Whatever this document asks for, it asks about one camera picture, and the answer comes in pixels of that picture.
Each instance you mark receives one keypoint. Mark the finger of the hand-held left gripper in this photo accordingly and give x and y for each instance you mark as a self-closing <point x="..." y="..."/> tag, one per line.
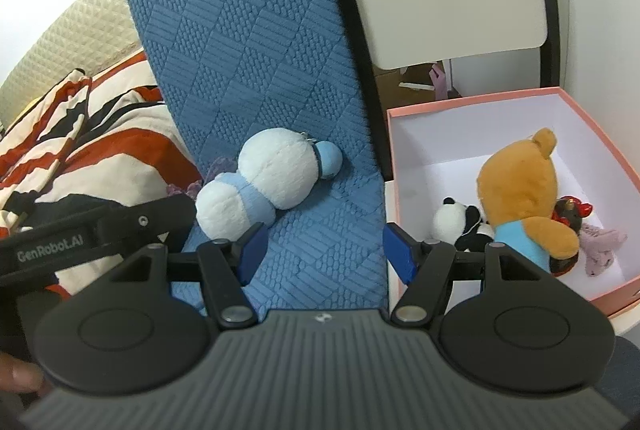
<point x="142" y="220"/>

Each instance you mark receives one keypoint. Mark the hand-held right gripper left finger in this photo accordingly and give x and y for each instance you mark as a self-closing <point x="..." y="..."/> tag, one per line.
<point x="252" y="250"/>

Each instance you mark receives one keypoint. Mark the person's left hand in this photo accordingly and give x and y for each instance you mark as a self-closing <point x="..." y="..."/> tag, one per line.
<point x="20" y="375"/>

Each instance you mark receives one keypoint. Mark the red black toy figurine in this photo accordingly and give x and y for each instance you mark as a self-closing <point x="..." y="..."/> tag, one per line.
<point x="570" y="212"/>

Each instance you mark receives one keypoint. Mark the small panda plush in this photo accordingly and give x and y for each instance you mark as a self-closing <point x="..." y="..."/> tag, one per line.
<point x="452" y="220"/>

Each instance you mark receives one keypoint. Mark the blue quilted cushion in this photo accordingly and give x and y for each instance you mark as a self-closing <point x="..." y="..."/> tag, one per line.
<point x="250" y="60"/>

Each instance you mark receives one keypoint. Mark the small pink item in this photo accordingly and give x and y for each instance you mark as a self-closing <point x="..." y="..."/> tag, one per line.
<point x="441" y="83"/>

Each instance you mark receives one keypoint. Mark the white blue penguin plush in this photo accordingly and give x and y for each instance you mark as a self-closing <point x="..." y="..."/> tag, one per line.
<point x="270" y="170"/>

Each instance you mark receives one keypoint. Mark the pink storage box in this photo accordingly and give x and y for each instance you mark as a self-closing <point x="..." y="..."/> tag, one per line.
<point x="435" y="145"/>

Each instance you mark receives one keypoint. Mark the purple knitted item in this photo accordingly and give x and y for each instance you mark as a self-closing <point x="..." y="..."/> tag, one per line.
<point x="222" y="168"/>

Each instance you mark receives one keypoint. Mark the white stick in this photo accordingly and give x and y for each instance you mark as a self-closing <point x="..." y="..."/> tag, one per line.
<point x="416" y="86"/>

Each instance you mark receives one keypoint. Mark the dark blue cloth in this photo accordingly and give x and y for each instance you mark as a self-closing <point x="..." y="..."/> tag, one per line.
<point x="625" y="375"/>

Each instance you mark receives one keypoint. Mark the white cabinet black trim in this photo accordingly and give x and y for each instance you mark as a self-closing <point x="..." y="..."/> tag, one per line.
<point x="600" y="20"/>

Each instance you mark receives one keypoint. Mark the red black striped blanket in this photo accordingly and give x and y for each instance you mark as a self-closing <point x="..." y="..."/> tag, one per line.
<point x="100" y="150"/>

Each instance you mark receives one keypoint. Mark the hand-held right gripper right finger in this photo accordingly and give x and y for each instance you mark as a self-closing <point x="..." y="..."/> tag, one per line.
<point x="400" y="252"/>

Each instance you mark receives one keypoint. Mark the brown bear plush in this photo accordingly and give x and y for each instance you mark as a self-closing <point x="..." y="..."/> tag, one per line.
<point x="520" y="190"/>

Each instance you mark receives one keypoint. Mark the brown cardboard box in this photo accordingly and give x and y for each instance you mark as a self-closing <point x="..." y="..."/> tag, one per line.
<point x="395" y="85"/>

